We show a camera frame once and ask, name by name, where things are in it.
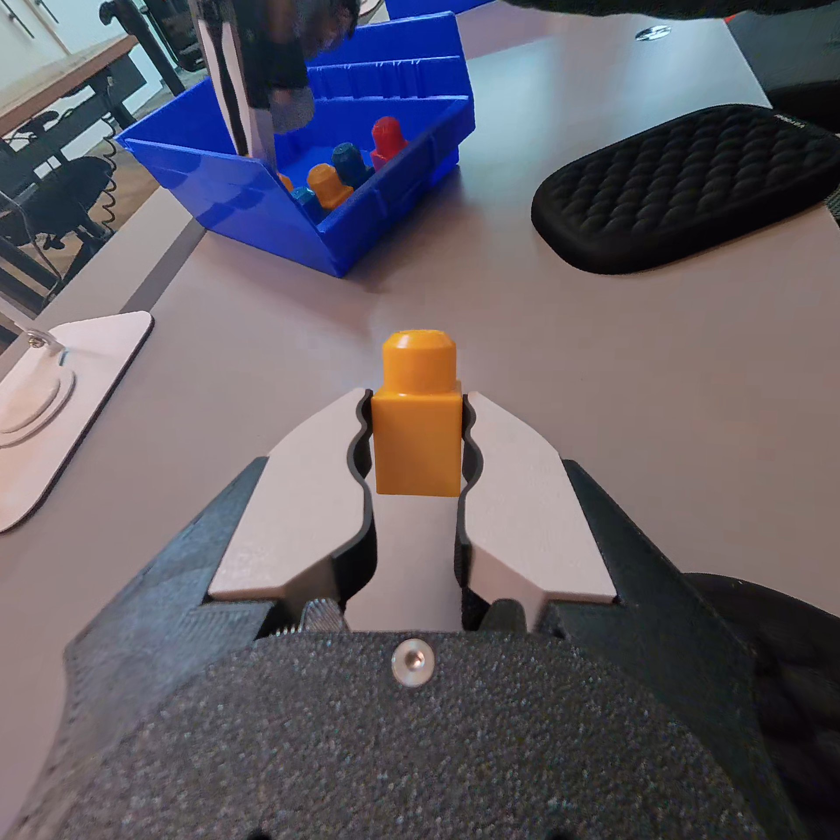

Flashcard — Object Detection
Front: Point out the red mega block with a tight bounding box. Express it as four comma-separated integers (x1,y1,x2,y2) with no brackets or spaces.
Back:
369,116,409,173

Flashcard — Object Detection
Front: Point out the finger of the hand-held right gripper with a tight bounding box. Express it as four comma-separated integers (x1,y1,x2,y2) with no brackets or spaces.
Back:
197,16,252,158
226,20,278,163

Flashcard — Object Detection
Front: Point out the wooden desk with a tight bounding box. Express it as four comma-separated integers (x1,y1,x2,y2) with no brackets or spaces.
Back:
0,34,148,158

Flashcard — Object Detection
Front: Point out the black office chair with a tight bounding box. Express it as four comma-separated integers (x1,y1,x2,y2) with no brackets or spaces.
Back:
0,112,118,253
98,0,207,96

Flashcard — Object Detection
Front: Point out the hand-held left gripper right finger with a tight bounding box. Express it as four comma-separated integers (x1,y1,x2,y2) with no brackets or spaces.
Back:
454,391,619,627

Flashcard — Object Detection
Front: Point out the person's right forearm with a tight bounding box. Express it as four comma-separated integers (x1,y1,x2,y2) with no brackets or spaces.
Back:
505,0,840,21

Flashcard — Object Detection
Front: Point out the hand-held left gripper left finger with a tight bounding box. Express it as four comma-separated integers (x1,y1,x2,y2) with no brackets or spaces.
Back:
207,387,378,605

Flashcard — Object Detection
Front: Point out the white document stand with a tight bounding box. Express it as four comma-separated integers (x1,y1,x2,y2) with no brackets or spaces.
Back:
0,310,155,534

